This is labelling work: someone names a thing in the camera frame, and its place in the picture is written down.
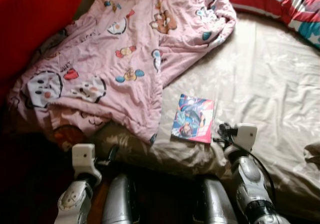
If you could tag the colourful picture book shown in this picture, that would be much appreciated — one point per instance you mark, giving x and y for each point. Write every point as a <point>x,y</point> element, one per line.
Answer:
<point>192,118</point>

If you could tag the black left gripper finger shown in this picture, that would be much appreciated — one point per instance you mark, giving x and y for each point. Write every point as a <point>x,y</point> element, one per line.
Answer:
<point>111,154</point>

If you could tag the silver right robot leg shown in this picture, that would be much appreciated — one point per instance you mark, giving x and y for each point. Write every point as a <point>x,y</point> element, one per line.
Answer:
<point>215,204</point>

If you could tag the silver left robot leg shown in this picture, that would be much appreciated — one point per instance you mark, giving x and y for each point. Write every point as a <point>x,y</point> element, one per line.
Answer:
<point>120,204</point>

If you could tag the pink cartoon print quilt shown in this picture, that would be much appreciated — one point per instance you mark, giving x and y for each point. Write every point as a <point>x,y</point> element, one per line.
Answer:
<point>125,59</point>

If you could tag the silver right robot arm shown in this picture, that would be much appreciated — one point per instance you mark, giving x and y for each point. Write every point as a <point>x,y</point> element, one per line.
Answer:
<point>250,179</point>

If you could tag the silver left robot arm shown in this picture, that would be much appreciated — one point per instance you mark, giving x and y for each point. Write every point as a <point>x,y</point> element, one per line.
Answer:
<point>75,201</point>

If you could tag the beige floral bed sheet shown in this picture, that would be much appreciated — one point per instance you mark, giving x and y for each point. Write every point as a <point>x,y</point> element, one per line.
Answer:
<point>265,84</point>

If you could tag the silver robot leg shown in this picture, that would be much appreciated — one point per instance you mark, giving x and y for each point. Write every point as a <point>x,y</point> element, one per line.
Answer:
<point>215,204</point>
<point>120,204</point>

